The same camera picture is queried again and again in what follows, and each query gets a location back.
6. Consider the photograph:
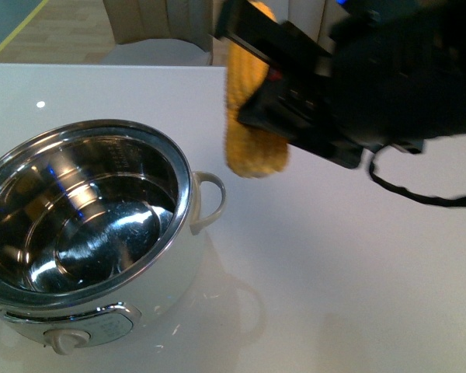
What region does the yellow corn cob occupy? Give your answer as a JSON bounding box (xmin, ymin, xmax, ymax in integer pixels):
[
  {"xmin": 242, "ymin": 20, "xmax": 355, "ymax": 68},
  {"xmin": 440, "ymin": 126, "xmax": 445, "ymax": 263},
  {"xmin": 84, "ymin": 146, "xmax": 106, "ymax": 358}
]
[{"xmin": 221, "ymin": 0, "xmax": 290, "ymax": 180}]

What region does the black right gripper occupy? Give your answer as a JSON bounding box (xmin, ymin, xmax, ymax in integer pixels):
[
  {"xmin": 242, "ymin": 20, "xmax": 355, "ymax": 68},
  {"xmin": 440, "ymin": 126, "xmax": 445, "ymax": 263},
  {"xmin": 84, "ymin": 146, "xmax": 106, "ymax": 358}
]
[{"xmin": 214, "ymin": 0, "xmax": 466, "ymax": 168}]

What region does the black cable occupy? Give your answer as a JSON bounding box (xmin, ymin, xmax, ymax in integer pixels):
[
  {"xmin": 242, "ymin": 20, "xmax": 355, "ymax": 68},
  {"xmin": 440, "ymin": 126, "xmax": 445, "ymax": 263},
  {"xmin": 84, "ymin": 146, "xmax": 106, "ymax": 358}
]
[{"xmin": 367, "ymin": 145, "xmax": 466, "ymax": 208}]

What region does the white electric cooking pot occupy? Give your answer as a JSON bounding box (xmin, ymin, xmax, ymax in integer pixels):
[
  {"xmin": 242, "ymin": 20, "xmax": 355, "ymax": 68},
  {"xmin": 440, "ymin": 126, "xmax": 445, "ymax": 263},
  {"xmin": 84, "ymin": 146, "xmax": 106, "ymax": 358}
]
[{"xmin": 0, "ymin": 120, "xmax": 225, "ymax": 355}]

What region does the beige chair left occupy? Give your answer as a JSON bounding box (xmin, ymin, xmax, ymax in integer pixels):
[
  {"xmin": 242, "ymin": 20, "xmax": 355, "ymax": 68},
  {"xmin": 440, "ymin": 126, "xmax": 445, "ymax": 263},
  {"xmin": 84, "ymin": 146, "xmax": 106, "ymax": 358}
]
[{"xmin": 101, "ymin": 0, "xmax": 213, "ymax": 66}]

